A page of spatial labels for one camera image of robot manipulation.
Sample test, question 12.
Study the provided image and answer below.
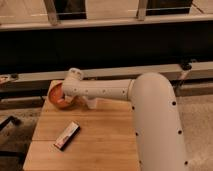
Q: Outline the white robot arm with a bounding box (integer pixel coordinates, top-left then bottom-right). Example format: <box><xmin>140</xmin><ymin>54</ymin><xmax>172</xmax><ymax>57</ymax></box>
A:
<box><xmin>62</xmin><ymin>68</ymin><xmax>189</xmax><ymax>171</ymax></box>

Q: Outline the black clamp on rail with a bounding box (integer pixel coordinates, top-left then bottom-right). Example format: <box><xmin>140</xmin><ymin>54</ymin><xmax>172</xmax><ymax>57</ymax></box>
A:
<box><xmin>180</xmin><ymin>59</ymin><xmax>197</xmax><ymax>71</ymax></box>

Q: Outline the clear plastic cup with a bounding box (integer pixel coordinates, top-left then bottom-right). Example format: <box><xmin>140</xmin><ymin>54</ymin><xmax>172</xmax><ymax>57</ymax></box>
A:
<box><xmin>86</xmin><ymin>98</ymin><xmax>97</xmax><ymax>109</ymax></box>

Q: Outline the orange ceramic bowl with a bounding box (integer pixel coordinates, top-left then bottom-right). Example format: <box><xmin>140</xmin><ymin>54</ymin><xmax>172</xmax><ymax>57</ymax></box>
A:
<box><xmin>48</xmin><ymin>83</ymin><xmax>77</xmax><ymax>109</ymax></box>

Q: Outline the black object on floor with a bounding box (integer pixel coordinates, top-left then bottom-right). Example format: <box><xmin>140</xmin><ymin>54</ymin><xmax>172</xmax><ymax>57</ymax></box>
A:
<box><xmin>0</xmin><ymin>116</ymin><xmax>21</xmax><ymax>131</ymax></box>

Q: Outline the wooden table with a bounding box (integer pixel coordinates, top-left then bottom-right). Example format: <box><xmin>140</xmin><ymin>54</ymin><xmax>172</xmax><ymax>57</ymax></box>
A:
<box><xmin>22</xmin><ymin>79</ymin><xmax>141</xmax><ymax>171</ymax></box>

